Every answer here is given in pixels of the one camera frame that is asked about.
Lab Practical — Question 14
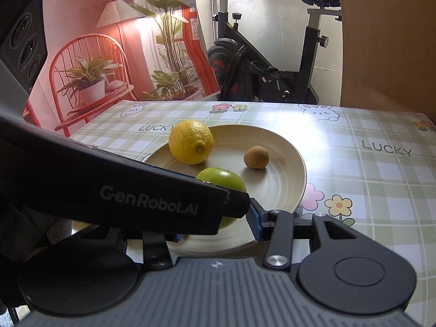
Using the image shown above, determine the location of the black exercise bike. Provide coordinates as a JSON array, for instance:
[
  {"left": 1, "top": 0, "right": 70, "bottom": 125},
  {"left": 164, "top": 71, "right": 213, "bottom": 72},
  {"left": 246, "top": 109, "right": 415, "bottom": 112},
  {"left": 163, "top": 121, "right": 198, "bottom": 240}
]
[{"left": 189, "top": 0, "right": 342, "bottom": 104}]

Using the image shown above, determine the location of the printed wall poster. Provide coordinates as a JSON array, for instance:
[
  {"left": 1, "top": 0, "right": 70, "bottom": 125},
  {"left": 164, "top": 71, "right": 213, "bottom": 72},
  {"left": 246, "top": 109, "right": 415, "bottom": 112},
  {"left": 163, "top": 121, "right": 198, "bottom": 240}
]
[{"left": 22, "top": 0, "right": 220, "bottom": 137}]

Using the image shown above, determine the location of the green apple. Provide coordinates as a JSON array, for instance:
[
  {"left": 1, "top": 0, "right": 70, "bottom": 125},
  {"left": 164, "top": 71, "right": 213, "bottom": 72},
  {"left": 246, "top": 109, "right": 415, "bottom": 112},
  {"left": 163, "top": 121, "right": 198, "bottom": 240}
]
[{"left": 195, "top": 167, "right": 247, "bottom": 230}]

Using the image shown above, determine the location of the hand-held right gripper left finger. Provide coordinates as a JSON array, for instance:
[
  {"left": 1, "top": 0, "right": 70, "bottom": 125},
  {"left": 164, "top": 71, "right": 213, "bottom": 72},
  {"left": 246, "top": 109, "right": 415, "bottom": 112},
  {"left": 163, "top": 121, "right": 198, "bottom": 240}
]
[{"left": 141, "top": 230, "right": 184, "bottom": 269}]

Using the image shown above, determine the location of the brown wooden board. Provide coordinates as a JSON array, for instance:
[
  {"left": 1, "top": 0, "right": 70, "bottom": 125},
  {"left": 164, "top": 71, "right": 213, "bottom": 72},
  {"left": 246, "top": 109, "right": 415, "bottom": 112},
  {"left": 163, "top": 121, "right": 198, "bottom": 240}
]
[{"left": 335, "top": 0, "right": 436, "bottom": 120}]

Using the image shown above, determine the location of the small brown kiwi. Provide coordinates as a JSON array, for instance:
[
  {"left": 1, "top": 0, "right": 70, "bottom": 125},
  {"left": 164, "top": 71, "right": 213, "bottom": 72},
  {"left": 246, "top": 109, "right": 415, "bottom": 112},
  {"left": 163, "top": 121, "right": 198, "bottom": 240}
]
[{"left": 243, "top": 146, "right": 270, "bottom": 170}]

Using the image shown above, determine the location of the cream round plate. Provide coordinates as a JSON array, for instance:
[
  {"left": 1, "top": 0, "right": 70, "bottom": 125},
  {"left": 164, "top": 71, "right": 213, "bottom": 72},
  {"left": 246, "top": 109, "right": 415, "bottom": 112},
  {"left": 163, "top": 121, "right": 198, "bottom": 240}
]
[{"left": 141, "top": 124, "right": 307, "bottom": 256}]

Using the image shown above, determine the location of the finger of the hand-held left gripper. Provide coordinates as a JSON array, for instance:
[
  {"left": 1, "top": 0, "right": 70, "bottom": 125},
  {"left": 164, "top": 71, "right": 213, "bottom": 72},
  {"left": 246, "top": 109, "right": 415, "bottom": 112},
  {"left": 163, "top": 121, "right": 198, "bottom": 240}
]
[{"left": 221, "top": 190, "right": 252, "bottom": 219}]

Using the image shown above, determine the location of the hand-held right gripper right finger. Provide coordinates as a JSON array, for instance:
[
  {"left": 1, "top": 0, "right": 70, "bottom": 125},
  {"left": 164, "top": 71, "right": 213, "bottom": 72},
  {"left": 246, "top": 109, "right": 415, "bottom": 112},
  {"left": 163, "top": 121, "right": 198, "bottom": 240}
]
[{"left": 248, "top": 198, "right": 367, "bottom": 269}]

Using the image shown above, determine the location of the large yellow lemon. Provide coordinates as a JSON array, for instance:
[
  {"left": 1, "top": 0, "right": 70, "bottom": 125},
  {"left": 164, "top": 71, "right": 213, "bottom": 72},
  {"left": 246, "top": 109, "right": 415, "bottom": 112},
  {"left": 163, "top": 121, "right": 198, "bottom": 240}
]
[{"left": 168, "top": 120, "right": 214, "bottom": 165}]

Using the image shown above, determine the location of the checked printed tablecloth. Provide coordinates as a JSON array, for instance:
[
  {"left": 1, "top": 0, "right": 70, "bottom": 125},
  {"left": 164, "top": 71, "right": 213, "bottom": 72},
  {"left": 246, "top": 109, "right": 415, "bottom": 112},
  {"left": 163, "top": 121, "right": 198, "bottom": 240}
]
[{"left": 68, "top": 100, "right": 436, "bottom": 316}]

